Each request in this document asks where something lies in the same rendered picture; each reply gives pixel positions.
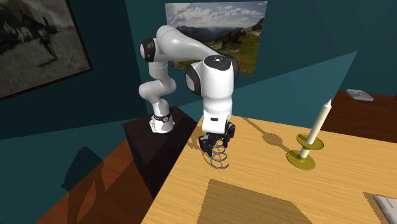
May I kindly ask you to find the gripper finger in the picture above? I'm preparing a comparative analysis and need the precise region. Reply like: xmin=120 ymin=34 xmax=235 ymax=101
xmin=198 ymin=134 xmax=216 ymax=157
xmin=221 ymin=122 xmax=237 ymax=150

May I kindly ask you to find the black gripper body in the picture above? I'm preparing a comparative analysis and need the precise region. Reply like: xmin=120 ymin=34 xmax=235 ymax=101
xmin=205 ymin=129 xmax=230 ymax=145

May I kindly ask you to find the grey metal coil spring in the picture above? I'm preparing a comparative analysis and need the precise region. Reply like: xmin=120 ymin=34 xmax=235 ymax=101
xmin=209 ymin=143 xmax=230 ymax=171

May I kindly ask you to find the dark robot stand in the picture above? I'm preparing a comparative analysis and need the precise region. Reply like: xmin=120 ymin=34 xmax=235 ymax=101
xmin=122 ymin=106 xmax=203 ymax=200

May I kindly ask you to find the light wooden table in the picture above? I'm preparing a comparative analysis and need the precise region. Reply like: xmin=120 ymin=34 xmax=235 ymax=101
xmin=140 ymin=115 xmax=397 ymax=224

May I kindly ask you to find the brass candle holder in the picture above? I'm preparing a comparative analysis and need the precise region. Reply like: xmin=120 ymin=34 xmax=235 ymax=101
xmin=286 ymin=132 xmax=325 ymax=171

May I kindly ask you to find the white candle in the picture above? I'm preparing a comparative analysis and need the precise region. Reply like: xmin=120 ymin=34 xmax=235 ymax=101
xmin=298 ymin=98 xmax=333 ymax=159

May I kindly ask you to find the dark brown wooden table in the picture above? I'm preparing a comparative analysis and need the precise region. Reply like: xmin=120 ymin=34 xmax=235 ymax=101
xmin=320 ymin=89 xmax=397 ymax=144

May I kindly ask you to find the grey flat remote control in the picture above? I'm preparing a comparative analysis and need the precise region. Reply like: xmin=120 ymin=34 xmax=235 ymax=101
xmin=345 ymin=88 xmax=375 ymax=102

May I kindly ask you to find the grey flat book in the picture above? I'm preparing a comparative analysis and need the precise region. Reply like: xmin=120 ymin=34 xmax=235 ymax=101
xmin=372 ymin=194 xmax=397 ymax=224

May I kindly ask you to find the landscape wall picture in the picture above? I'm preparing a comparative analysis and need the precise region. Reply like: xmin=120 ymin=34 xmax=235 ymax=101
xmin=165 ymin=1 xmax=268 ymax=76

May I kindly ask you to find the black and white wall picture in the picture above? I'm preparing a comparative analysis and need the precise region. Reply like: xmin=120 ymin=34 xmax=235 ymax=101
xmin=0 ymin=0 xmax=94 ymax=102

